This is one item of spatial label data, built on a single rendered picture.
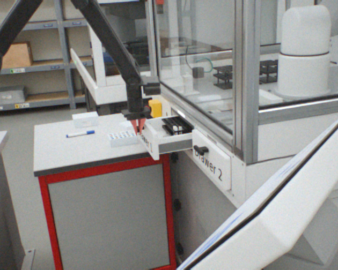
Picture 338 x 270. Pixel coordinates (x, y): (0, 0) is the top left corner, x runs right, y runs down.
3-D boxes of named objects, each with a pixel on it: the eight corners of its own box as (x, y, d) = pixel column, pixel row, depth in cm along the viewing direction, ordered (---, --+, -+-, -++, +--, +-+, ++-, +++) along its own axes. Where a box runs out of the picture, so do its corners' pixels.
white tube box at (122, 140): (110, 147, 180) (109, 140, 179) (108, 141, 187) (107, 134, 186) (138, 143, 183) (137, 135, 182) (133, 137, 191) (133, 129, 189)
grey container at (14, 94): (-9, 106, 509) (-12, 93, 503) (-4, 100, 536) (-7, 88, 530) (24, 103, 515) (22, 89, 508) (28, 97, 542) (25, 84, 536)
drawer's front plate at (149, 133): (154, 160, 149) (152, 133, 145) (137, 136, 175) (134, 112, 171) (159, 160, 149) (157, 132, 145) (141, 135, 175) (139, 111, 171)
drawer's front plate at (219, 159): (225, 191, 124) (225, 158, 120) (192, 157, 150) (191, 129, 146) (230, 190, 124) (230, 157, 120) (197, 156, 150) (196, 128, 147)
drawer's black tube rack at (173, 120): (175, 147, 156) (174, 131, 153) (162, 133, 172) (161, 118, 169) (228, 137, 161) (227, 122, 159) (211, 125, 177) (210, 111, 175)
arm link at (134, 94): (125, 79, 151) (125, 83, 145) (143, 77, 151) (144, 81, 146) (126, 97, 153) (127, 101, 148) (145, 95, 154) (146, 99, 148)
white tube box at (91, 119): (74, 128, 208) (73, 119, 206) (73, 124, 216) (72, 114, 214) (99, 125, 211) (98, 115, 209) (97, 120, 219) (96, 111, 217)
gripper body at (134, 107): (151, 115, 151) (149, 96, 149) (124, 119, 149) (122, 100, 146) (147, 110, 157) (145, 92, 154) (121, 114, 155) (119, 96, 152)
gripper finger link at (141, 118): (147, 136, 154) (145, 113, 150) (129, 139, 152) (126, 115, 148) (143, 130, 160) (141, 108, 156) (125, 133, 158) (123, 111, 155)
